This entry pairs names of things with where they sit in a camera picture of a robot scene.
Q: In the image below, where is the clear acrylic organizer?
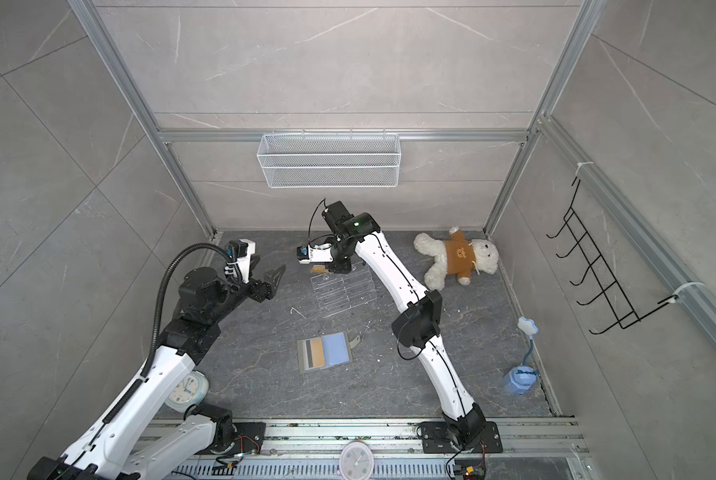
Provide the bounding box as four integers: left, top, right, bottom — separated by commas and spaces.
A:
311, 264, 377, 318

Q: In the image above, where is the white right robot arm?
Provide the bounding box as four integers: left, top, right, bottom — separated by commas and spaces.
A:
298, 201, 487, 450

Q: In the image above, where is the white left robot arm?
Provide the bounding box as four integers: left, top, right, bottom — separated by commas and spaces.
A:
27, 267, 286, 479

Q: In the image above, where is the white alarm clock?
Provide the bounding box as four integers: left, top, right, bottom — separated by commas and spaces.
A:
165, 371, 210, 413

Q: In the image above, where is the white teddy bear brown sweater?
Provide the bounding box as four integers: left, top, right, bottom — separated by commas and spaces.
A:
414, 227, 499, 290

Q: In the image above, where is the round white clock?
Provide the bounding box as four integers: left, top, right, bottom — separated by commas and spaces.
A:
338, 441, 375, 480

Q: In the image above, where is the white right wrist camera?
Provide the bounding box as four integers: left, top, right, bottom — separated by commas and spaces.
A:
296, 243, 334, 265

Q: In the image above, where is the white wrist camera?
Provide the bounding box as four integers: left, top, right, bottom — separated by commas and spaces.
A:
224, 239, 256, 284
296, 243, 334, 265

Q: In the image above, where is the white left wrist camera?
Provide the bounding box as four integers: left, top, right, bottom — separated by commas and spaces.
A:
224, 239, 256, 284

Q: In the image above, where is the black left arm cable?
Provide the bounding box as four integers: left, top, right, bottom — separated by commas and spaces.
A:
140, 242, 233, 379

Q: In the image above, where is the white wire mesh basket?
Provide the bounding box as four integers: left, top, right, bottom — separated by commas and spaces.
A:
257, 133, 402, 188

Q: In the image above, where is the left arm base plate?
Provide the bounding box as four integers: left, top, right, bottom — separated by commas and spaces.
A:
209, 422, 267, 455

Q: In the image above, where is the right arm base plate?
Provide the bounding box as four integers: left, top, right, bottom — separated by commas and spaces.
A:
416, 421, 504, 454

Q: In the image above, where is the black wire hook rack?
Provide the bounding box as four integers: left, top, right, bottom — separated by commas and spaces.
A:
545, 177, 680, 336

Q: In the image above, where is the aluminium frame post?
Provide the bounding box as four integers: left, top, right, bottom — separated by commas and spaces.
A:
68, 0, 216, 238

